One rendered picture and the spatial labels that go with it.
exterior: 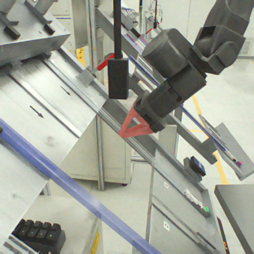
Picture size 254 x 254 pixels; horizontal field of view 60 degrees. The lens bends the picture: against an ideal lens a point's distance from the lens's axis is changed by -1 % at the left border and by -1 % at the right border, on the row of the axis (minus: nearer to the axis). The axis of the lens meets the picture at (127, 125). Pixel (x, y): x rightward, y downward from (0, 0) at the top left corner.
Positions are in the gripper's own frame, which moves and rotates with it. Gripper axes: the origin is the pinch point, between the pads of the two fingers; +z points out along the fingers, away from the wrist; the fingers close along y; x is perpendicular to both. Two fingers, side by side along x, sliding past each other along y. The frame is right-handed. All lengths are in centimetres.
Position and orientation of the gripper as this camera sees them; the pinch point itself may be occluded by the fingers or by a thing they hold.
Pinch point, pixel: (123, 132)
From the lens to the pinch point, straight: 49.2
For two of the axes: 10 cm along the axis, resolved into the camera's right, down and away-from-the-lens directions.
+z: -7.1, 5.8, 4.0
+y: -1.6, 4.2, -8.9
